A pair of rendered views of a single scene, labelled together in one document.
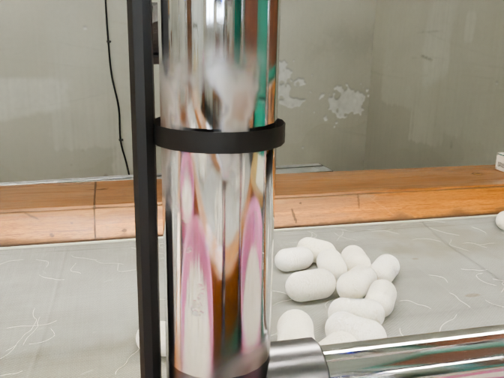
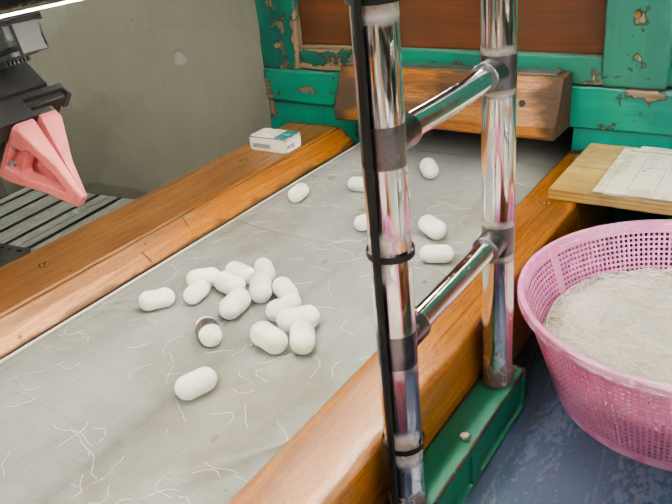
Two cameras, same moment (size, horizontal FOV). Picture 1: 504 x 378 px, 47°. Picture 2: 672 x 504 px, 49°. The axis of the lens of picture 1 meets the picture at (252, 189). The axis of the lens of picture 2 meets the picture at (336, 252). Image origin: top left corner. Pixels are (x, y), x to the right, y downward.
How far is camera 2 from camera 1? 33 cm
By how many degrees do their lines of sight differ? 39
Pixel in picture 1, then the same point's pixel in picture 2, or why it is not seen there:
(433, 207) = (238, 203)
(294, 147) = not seen: outside the picture
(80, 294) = (70, 398)
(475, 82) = (106, 24)
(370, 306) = (293, 297)
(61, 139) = not seen: outside the picture
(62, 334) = (108, 425)
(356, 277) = (263, 283)
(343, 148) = not seen: outside the picture
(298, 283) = (232, 306)
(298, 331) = (276, 332)
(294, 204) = (141, 247)
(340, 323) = (290, 316)
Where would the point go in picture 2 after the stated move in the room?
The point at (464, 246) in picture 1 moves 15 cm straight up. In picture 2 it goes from (285, 227) to (267, 94)
